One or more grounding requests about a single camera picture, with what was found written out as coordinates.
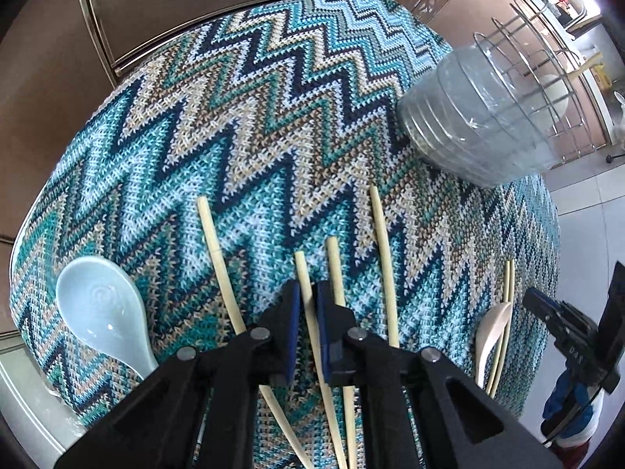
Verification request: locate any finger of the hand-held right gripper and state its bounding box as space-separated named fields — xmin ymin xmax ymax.
xmin=524 ymin=287 xmax=563 ymax=324

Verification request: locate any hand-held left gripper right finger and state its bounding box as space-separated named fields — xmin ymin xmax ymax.
xmin=316 ymin=281 xmax=562 ymax=469

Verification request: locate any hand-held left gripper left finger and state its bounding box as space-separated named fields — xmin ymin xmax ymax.
xmin=54 ymin=281 xmax=301 ymax=469

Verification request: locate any beige ceramic spoon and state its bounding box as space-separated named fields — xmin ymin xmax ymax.
xmin=475 ymin=302 xmax=513 ymax=392

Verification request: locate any light blue ceramic spoon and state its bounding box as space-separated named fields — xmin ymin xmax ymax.
xmin=56 ymin=257 xmax=159 ymax=380

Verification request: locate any clear plastic container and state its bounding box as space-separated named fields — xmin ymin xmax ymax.
xmin=396 ymin=41 xmax=560 ymax=189

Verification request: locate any person's right forearm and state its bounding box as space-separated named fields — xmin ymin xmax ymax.
xmin=557 ymin=398 xmax=604 ymax=462

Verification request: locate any person's right hand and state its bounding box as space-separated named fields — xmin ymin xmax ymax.
xmin=541 ymin=370 xmax=594 ymax=437

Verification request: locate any zigzag knit table cloth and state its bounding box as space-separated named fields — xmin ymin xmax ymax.
xmin=10 ymin=0 xmax=562 ymax=469

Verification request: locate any yellow bottle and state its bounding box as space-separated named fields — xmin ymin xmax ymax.
xmin=593 ymin=61 xmax=615 ymax=91

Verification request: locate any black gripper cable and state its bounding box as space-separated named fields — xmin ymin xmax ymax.
xmin=541 ymin=385 xmax=604 ymax=443

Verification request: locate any metal wire rack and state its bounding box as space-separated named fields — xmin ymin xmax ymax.
xmin=473 ymin=0 xmax=613 ymax=163

